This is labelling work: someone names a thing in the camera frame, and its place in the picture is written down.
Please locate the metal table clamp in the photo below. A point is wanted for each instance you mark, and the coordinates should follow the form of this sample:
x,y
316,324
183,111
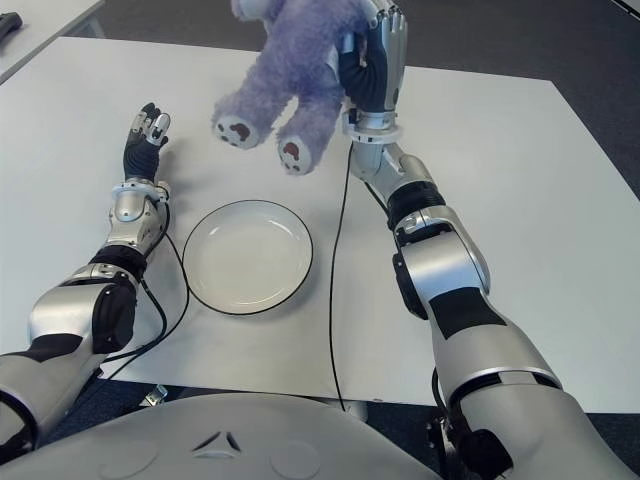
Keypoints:
x,y
157,395

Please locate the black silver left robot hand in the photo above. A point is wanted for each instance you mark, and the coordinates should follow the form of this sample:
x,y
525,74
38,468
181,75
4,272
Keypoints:
x,y
141,155

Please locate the black handheld controller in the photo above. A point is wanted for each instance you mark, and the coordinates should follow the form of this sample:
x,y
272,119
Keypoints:
x,y
9,24

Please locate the purple plush teddy bear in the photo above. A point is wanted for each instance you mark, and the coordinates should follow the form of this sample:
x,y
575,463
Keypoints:
x,y
295,65

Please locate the white desk edge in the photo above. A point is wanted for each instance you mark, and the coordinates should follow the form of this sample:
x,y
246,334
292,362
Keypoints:
x,y
627,3

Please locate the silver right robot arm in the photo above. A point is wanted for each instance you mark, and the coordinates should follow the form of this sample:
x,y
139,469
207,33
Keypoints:
x,y
440,265

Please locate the grey table leg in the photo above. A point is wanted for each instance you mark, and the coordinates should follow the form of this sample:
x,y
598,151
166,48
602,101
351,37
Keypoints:
x,y
357,410

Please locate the white plate with black rim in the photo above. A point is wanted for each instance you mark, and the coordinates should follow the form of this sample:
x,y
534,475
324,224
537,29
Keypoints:
x,y
245,255

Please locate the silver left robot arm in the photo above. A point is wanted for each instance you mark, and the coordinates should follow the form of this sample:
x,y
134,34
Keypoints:
x,y
60,310

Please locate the white neighbouring table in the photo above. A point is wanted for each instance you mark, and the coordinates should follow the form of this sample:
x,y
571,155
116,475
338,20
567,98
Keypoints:
x,y
50,25

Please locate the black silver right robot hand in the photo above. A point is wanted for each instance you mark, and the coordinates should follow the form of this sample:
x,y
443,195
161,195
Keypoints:
x,y
385,60

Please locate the grey robot torso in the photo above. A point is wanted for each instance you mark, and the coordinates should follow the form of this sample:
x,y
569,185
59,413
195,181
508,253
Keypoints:
x,y
250,435

